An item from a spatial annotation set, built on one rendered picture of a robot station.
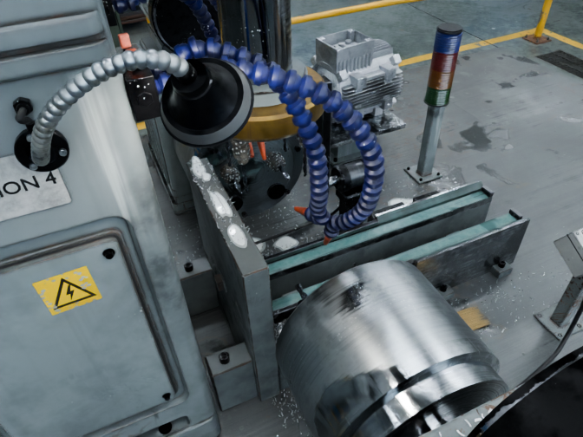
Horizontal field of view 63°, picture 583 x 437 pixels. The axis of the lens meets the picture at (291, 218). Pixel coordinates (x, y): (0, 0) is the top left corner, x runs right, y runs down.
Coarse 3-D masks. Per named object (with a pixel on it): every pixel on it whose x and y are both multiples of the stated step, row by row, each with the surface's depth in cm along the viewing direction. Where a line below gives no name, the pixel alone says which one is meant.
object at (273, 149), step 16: (176, 144) 105; (224, 144) 93; (256, 144) 96; (272, 144) 98; (288, 144) 100; (208, 160) 94; (224, 160) 96; (256, 160) 99; (272, 160) 98; (288, 160) 102; (224, 176) 95; (240, 176) 100; (256, 176) 101; (272, 176) 103; (288, 176) 95; (240, 192) 92; (256, 192) 104; (272, 192) 105; (288, 192) 108; (240, 208) 105; (256, 208) 107
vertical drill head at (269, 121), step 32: (224, 0) 55; (256, 0) 54; (288, 0) 57; (224, 32) 58; (256, 32) 56; (288, 32) 59; (288, 64) 61; (256, 96) 59; (256, 128) 59; (288, 128) 60
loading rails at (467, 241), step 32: (448, 192) 110; (480, 192) 112; (384, 224) 105; (416, 224) 105; (448, 224) 110; (480, 224) 104; (512, 224) 102; (288, 256) 99; (320, 256) 98; (352, 256) 103; (384, 256) 108; (416, 256) 98; (448, 256) 98; (480, 256) 103; (512, 256) 109; (288, 288) 100; (448, 288) 104
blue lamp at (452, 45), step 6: (438, 36) 111; (444, 36) 110; (450, 36) 109; (456, 36) 109; (438, 42) 111; (444, 42) 110; (450, 42) 110; (456, 42) 110; (438, 48) 112; (444, 48) 111; (450, 48) 111; (456, 48) 111
